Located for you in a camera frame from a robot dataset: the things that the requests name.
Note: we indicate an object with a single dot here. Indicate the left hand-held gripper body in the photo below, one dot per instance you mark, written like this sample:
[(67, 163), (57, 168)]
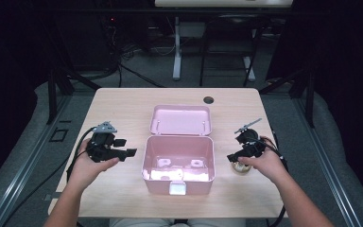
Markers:
[(102, 148)]

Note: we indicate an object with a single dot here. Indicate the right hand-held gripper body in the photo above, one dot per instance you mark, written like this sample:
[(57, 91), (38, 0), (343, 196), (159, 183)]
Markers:
[(252, 142)]

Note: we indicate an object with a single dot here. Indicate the person's left hand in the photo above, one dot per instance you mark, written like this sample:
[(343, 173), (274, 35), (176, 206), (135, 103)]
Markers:
[(86, 171)]

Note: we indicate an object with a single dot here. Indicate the person's right hand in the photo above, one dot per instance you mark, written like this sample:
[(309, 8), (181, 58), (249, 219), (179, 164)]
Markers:
[(271, 164)]

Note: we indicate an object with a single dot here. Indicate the person's right leg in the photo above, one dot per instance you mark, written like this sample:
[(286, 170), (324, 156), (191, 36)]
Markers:
[(214, 223)]

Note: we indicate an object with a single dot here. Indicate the person's leg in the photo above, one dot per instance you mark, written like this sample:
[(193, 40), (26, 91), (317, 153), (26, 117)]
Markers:
[(214, 223), (138, 223)]

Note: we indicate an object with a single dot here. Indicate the person's left leg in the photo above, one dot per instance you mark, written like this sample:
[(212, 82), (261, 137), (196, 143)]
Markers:
[(138, 223)]

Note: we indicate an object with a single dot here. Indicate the black metal stand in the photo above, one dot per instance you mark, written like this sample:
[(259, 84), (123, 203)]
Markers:
[(310, 101), (53, 94)]

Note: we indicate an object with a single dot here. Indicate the short white desk leg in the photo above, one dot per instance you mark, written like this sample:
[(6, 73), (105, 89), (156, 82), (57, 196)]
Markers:
[(249, 69)]

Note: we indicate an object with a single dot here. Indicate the grey tape strip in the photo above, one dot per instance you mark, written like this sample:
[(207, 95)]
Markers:
[(47, 197)]

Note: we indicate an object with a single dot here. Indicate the long white desk leg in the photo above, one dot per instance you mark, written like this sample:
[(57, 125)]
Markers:
[(177, 56)]

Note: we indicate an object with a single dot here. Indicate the black chair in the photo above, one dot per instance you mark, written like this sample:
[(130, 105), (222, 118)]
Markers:
[(233, 22)]

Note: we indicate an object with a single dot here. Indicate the aluminium floor rail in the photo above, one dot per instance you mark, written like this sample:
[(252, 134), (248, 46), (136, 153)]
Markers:
[(28, 164), (324, 164)]

